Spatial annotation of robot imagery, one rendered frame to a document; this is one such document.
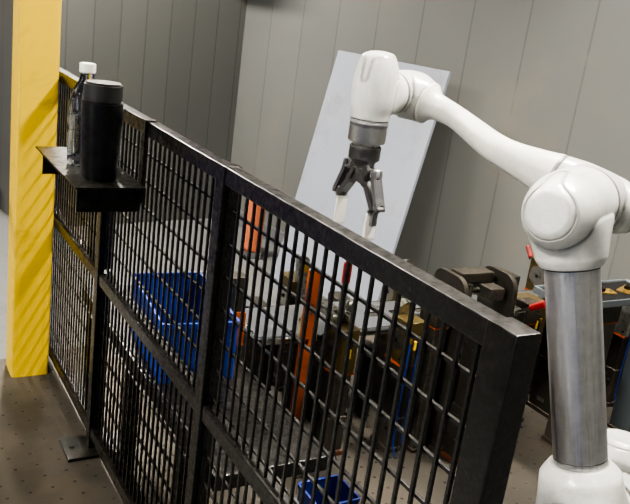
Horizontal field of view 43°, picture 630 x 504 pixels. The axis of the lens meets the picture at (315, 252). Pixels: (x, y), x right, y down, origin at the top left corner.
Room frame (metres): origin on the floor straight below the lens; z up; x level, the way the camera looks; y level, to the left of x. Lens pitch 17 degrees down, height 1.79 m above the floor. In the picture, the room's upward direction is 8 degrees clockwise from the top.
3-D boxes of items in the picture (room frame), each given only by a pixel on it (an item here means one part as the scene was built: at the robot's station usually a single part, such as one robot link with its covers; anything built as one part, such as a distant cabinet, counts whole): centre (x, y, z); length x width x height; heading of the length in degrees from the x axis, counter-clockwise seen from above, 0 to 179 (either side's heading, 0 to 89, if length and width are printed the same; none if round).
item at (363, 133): (1.87, -0.08, 1.53); 0.09 x 0.09 x 0.06
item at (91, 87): (1.47, 0.42, 1.52); 0.07 x 0.07 x 0.18
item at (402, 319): (1.91, -0.27, 0.88); 0.11 x 0.07 x 0.37; 31
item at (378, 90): (1.89, -0.09, 1.64); 0.13 x 0.11 x 0.16; 146
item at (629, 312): (2.39, -1.01, 0.88); 0.12 x 0.07 x 0.36; 31
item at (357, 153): (1.87, -0.08, 1.46); 0.08 x 0.07 x 0.09; 31
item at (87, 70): (1.57, 0.49, 1.53); 0.07 x 0.07 x 0.20
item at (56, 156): (1.57, 0.47, 1.46); 0.36 x 0.15 x 0.18; 31
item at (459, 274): (2.01, -0.43, 0.95); 0.18 x 0.13 x 0.49; 121
